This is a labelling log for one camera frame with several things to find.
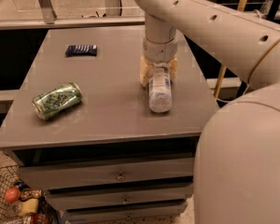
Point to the beige gripper wrist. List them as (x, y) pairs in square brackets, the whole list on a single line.
[(160, 51)]

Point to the clear plastic water bottle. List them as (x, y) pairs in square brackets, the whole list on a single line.
[(160, 95)]

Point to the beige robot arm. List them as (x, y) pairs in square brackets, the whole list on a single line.
[(237, 163)]

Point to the dark blue snack wrapper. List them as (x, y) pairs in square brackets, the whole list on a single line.
[(81, 50)]

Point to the grey drawer cabinet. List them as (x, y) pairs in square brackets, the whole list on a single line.
[(113, 120)]

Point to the crushed green soda can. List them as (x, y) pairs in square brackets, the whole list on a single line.
[(49, 104)]

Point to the bottom grey drawer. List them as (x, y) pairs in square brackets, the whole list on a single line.
[(126, 213)]

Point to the grey drawer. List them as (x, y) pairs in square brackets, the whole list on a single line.
[(126, 213), (109, 197), (72, 175)]

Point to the top grey drawer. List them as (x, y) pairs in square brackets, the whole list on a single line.
[(72, 175)]

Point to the middle grey drawer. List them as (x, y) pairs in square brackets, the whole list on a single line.
[(109, 197)]

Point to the yellow item in basket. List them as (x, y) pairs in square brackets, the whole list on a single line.
[(28, 207)]

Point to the orange round fruit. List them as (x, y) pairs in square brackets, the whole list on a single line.
[(12, 195)]

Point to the red item in basket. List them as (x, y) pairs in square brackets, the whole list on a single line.
[(35, 219)]

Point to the wooden easel frame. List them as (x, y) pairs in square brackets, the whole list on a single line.
[(232, 45)]

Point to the metal railing frame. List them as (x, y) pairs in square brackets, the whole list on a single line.
[(28, 14)]

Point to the wire basket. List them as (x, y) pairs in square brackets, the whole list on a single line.
[(9, 177)]

